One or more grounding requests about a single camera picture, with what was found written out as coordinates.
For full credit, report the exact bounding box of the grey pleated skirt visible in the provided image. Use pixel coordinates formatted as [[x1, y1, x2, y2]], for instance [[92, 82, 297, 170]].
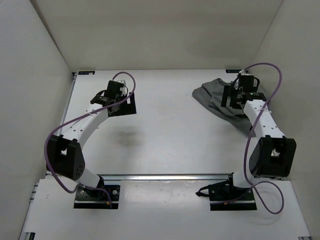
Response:
[[192, 78, 252, 137]]

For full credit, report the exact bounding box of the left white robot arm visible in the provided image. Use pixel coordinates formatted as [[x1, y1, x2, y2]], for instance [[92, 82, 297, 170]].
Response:
[[47, 80, 137, 199]]

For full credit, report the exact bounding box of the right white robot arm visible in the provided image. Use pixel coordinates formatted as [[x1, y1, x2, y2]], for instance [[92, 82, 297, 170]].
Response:
[[221, 70, 297, 200]]

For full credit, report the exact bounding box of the right blue corner label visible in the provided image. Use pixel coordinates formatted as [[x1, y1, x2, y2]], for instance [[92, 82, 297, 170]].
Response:
[[225, 69, 241, 74]]

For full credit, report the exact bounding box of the blue corner label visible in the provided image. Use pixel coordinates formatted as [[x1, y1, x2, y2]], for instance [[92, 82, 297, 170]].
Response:
[[225, 69, 241, 74], [77, 71, 95, 75]]

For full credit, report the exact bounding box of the left blue corner label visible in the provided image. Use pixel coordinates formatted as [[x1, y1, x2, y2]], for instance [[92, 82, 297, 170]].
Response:
[[77, 71, 95, 75]]

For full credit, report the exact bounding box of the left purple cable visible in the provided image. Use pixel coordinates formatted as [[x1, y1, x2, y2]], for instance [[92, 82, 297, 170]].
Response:
[[43, 71, 136, 194]]

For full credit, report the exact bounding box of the purple cable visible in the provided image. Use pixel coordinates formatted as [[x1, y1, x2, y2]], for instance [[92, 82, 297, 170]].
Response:
[[237, 62, 285, 214], [43, 71, 136, 194]]

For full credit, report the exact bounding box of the aluminium front rail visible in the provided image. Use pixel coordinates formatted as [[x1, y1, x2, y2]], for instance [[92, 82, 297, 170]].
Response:
[[101, 174, 229, 181]]

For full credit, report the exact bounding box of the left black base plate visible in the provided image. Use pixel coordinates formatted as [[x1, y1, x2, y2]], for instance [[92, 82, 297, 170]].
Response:
[[73, 184, 121, 210]]

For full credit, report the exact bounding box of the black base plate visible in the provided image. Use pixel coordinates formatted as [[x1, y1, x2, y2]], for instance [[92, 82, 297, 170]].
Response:
[[195, 180, 257, 211], [73, 184, 121, 210]]

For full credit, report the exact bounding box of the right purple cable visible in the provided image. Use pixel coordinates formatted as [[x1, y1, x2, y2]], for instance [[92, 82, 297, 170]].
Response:
[[237, 62, 285, 214]]

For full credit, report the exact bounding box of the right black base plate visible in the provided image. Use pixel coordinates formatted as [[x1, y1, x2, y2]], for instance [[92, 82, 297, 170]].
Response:
[[195, 180, 257, 211]]

